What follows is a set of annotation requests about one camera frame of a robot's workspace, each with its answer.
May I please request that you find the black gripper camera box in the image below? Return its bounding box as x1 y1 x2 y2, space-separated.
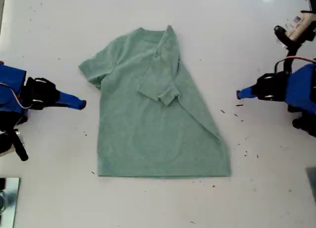
0 128 29 162

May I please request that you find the large steel plate stand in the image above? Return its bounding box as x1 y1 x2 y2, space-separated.
0 177 21 228

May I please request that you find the green t-shirt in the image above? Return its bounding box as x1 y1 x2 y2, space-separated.
78 23 232 178

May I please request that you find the beige black camera box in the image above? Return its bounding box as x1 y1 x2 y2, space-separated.
273 10 316 51

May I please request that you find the red white arm wire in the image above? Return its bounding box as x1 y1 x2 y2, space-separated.
274 56 316 76
0 82 33 110

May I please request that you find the black camera stalk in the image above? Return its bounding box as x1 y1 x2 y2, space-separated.
283 41 305 75

